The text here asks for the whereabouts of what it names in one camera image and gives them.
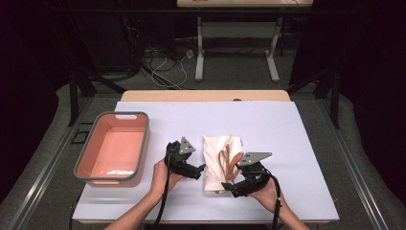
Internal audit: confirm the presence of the pink plastic basket grey rim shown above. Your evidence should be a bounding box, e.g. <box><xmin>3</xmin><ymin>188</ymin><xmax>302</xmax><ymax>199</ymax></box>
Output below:
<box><xmin>73</xmin><ymin>110</ymin><xmax>151</xmax><ymax>188</ymax></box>

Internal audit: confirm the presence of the cream baby vest brown trim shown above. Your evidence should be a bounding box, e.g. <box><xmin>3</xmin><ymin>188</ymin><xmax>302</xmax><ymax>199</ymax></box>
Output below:
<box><xmin>202</xmin><ymin>134</ymin><xmax>245</xmax><ymax>195</ymax></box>

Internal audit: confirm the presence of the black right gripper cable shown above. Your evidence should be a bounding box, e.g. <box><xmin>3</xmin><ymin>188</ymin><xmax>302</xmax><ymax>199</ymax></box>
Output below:
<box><xmin>262</xmin><ymin>169</ymin><xmax>283</xmax><ymax>230</ymax></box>

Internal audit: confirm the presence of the person's left hand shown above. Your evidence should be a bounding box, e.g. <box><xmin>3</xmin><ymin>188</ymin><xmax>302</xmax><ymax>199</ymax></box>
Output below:
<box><xmin>149</xmin><ymin>158</ymin><xmax>186</xmax><ymax>200</ymax></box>

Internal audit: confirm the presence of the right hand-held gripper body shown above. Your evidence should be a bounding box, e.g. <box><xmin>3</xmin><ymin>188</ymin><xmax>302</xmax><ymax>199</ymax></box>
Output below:
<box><xmin>237</xmin><ymin>151</ymin><xmax>273</xmax><ymax>196</ymax></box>

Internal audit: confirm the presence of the white floor cable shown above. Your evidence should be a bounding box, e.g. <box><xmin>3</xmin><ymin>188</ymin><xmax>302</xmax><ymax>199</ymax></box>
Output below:
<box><xmin>151</xmin><ymin>51</ymin><xmax>190</xmax><ymax>89</ymax></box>

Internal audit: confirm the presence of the white-legged desk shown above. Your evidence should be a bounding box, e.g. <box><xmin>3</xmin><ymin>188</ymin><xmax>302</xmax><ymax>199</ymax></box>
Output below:
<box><xmin>176</xmin><ymin>0</ymin><xmax>315</xmax><ymax>83</ymax></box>

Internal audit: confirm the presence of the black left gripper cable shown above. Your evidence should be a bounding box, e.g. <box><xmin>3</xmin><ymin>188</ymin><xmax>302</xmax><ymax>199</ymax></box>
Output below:
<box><xmin>153</xmin><ymin>147</ymin><xmax>175</xmax><ymax>230</ymax></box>

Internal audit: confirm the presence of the dark curtain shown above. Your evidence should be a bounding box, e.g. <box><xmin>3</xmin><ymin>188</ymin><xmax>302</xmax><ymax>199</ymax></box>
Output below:
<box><xmin>290</xmin><ymin>0</ymin><xmax>406</xmax><ymax>205</ymax></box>
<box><xmin>0</xmin><ymin>0</ymin><xmax>71</xmax><ymax>202</ymax></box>

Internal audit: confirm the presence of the black metal stand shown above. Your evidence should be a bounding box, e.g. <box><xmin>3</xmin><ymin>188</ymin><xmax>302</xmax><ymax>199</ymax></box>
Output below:
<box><xmin>286</xmin><ymin>68</ymin><xmax>341</xmax><ymax>129</ymax></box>
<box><xmin>68</xmin><ymin>68</ymin><xmax>127</xmax><ymax>127</ymax></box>

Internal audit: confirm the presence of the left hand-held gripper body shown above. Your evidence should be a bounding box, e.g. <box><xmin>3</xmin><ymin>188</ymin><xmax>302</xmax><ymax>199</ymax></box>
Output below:
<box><xmin>165</xmin><ymin>136</ymin><xmax>196</xmax><ymax>178</ymax></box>

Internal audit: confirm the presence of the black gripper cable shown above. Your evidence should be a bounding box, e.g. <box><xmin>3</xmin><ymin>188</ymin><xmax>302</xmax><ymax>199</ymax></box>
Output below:
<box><xmin>262</xmin><ymin>169</ymin><xmax>283</xmax><ymax>230</ymax></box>
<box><xmin>153</xmin><ymin>147</ymin><xmax>175</xmax><ymax>230</ymax></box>

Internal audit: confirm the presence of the black cable bundle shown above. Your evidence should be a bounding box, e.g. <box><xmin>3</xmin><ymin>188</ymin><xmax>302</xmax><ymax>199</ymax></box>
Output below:
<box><xmin>123</xmin><ymin>15</ymin><xmax>151</xmax><ymax>78</ymax></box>

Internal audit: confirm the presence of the person's right hand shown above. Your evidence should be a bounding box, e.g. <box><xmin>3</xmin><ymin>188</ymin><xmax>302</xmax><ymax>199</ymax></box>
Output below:
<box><xmin>248</xmin><ymin>177</ymin><xmax>283</xmax><ymax>215</ymax></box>

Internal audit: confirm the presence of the black horizontal crossbar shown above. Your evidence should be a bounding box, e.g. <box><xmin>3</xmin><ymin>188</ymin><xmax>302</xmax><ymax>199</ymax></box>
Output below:
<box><xmin>47</xmin><ymin>8</ymin><xmax>352</xmax><ymax>17</ymax></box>

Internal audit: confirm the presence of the metal floor rail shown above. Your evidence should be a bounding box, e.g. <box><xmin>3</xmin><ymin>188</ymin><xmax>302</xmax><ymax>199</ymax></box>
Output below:
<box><xmin>9</xmin><ymin>95</ymin><xmax>94</xmax><ymax>230</ymax></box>
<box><xmin>317</xmin><ymin>99</ymin><xmax>389</xmax><ymax>230</ymax></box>

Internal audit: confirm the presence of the white table cover sheet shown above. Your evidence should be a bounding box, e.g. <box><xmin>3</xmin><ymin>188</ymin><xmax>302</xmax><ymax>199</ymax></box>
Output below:
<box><xmin>72</xmin><ymin>101</ymin><xmax>340</xmax><ymax>222</ymax></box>

